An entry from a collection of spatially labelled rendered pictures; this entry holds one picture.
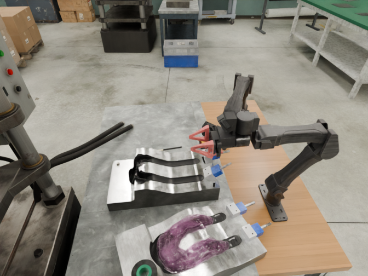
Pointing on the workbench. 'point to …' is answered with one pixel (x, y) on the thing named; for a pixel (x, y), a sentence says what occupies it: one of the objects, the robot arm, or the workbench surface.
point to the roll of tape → (143, 265)
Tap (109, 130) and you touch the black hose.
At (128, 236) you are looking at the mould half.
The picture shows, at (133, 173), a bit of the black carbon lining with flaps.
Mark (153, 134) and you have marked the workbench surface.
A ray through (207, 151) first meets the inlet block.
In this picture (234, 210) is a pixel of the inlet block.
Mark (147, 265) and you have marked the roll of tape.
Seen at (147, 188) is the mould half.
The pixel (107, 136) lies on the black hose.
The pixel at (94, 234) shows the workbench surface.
